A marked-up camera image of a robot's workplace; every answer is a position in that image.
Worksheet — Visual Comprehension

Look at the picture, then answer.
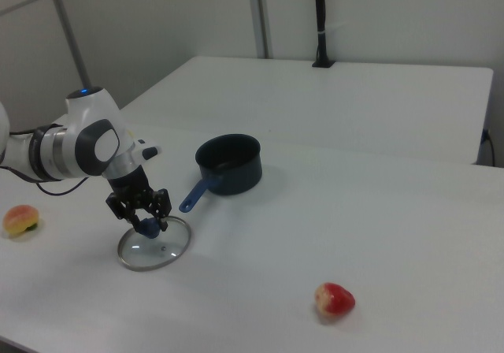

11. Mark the red toy strawberry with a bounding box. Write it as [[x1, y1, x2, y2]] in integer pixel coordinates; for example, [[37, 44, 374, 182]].
[[313, 282, 357, 317]]

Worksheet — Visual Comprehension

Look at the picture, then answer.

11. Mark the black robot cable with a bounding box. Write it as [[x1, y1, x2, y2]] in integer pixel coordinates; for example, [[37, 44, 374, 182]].
[[0, 165, 90, 197]]

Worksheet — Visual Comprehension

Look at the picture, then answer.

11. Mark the orange toy peach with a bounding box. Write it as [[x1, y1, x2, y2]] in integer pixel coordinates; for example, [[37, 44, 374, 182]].
[[2, 204, 41, 238]]

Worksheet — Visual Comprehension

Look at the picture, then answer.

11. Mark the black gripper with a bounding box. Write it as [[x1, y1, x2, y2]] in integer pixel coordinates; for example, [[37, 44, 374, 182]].
[[104, 166, 173, 233]]

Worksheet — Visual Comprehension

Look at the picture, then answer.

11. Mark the dark saucepan with blue handle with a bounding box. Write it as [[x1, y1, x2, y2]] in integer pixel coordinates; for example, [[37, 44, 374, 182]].
[[178, 133, 263, 214]]

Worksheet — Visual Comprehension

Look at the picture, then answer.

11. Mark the grey partition post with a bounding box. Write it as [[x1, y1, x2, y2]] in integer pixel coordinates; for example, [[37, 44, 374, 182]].
[[246, 0, 273, 59], [43, 0, 92, 90]]

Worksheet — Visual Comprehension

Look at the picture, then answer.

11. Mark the glass lid with blue knob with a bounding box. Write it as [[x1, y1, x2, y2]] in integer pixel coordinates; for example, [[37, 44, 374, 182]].
[[117, 215, 193, 273]]

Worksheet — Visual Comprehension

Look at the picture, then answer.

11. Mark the black camera stand pole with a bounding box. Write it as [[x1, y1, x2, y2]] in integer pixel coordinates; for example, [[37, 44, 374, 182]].
[[311, 0, 336, 69]]

